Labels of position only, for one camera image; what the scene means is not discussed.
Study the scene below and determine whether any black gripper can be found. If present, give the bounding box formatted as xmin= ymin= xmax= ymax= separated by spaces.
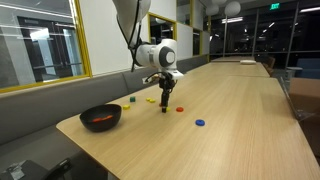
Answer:
xmin=158 ymin=78 xmax=176 ymax=114

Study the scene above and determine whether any black bowl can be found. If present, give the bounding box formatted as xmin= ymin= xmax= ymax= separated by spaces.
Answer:
xmin=79 ymin=103 xmax=123 ymax=133

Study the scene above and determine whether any yellow framed window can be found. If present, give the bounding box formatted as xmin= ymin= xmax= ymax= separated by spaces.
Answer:
xmin=147 ymin=12 xmax=178 ymax=65
xmin=191 ymin=28 xmax=204 ymax=57
xmin=0 ymin=0 xmax=93 ymax=94

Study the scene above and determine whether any light wood table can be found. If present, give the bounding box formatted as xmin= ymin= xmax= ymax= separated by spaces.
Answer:
xmin=186 ymin=61 xmax=271 ymax=79
xmin=210 ymin=55 xmax=257 ymax=64

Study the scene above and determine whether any white oval pendant lamp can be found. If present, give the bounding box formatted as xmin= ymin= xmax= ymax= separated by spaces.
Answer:
xmin=224 ymin=0 xmax=242 ymax=18
xmin=205 ymin=3 xmax=220 ymax=17

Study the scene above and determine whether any brown leather chair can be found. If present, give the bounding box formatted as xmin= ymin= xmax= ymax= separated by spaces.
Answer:
xmin=264 ymin=56 xmax=277 ymax=77

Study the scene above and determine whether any grey upholstered bench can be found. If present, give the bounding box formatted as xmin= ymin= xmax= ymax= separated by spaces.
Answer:
xmin=0 ymin=54 xmax=210 ymax=180

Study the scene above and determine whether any blue sofa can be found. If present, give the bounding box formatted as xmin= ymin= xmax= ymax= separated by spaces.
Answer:
xmin=294 ymin=58 xmax=320 ymax=80

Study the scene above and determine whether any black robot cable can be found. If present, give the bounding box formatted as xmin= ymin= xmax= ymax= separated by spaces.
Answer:
xmin=116 ymin=0 xmax=168 ymax=84

